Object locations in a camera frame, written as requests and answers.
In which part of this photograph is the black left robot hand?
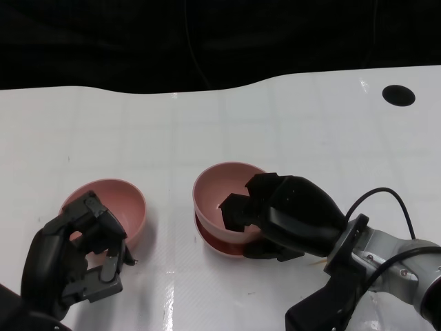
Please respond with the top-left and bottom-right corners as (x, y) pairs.
(20, 190), (141, 320)

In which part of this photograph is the pink plastic bowl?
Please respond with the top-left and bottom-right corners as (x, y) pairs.
(192, 161), (269, 244)
(60, 178), (148, 251)
(194, 212), (273, 259)

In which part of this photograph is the black round table grommet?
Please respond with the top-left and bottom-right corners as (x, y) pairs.
(382, 84), (416, 107)

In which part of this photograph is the black backdrop cloth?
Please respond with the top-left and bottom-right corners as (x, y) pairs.
(0, 0), (441, 96)

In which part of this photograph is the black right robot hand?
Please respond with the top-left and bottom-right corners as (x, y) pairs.
(219, 172), (347, 262)

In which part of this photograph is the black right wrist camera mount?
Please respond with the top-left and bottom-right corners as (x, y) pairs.
(285, 213), (371, 331)

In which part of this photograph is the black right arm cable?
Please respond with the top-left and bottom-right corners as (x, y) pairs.
(344, 188), (441, 297)

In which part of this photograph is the thin hanging background cable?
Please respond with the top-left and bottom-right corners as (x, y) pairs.
(184, 0), (211, 92)

